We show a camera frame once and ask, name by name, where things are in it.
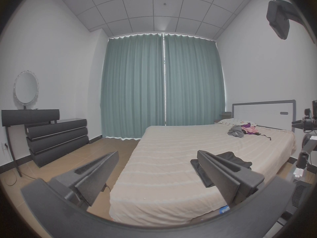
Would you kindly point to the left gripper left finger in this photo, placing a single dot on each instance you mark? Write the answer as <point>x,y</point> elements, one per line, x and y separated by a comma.
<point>96,176</point>

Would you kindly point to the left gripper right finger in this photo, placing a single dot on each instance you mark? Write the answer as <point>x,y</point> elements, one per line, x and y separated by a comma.
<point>223,177</point>

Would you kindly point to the grey bedside table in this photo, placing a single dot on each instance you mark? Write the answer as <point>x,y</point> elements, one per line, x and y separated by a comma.
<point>224,116</point>

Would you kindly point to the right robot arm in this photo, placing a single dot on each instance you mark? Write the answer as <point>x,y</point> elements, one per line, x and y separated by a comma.
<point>309,145</point>

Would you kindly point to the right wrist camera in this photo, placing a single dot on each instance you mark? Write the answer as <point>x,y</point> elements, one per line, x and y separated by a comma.
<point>307,113</point>

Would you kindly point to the black dressing table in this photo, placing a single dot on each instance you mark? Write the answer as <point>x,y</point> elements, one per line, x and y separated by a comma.
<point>29,116</point>

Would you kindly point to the bed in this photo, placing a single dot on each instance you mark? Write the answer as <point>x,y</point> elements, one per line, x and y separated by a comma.
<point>173,157</point>

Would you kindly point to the black T-shirt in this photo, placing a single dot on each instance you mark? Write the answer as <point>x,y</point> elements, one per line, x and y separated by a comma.
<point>235,161</point>

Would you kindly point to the white printed pillow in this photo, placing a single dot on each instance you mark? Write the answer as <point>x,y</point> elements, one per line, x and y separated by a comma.
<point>232,121</point>

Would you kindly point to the grey garment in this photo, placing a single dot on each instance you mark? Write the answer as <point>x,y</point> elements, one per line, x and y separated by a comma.
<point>236,131</point>

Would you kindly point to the pile of clothes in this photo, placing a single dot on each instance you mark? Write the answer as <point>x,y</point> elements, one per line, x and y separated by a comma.
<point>251,130</point>

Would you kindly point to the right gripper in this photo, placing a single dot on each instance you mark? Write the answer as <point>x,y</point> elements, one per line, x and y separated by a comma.
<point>308,125</point>

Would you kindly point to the round white mirror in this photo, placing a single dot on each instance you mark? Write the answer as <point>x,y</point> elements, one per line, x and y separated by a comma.
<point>26,88</point>

